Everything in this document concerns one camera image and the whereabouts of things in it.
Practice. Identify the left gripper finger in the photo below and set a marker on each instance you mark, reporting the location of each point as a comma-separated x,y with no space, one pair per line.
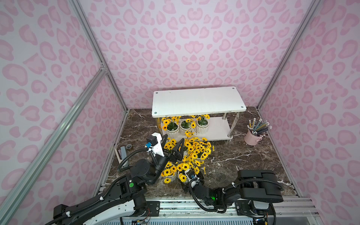
178,150
164,141

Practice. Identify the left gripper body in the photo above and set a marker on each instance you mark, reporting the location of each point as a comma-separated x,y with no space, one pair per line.
168,154

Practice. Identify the sunflower pot top second-left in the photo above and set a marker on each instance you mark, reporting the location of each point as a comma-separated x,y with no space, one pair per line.
199,150

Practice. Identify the sunflower pot second-left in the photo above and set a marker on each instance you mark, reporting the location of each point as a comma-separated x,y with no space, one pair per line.
199,150
187,125

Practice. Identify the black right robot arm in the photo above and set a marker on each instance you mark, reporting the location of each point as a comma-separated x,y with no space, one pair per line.
259,187

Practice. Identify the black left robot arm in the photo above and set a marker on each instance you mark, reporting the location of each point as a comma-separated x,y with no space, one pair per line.
125,195

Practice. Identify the sunflower pot bottom second-left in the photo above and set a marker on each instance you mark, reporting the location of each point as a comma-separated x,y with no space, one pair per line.
187,125

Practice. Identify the white two-tier shelf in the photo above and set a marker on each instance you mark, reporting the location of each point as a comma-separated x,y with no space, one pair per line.
224,100

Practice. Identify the pink pencil cup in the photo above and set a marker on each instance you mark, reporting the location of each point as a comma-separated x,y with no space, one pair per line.
257,129

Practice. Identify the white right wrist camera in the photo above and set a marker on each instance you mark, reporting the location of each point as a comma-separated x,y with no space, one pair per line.
194,178

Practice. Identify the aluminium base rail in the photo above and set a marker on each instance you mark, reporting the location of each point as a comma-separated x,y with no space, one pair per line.
184,211

